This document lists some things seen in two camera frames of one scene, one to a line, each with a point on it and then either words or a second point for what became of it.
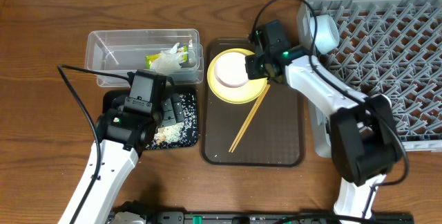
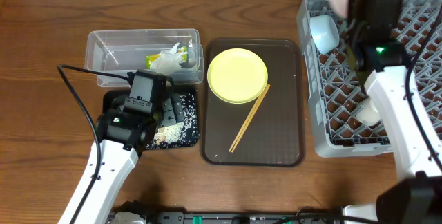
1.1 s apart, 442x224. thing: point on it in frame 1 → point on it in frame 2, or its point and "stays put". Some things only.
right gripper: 255,68 → 354,39
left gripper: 169,110 stays put
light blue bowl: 327,33 stays put
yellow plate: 246,93 stays put
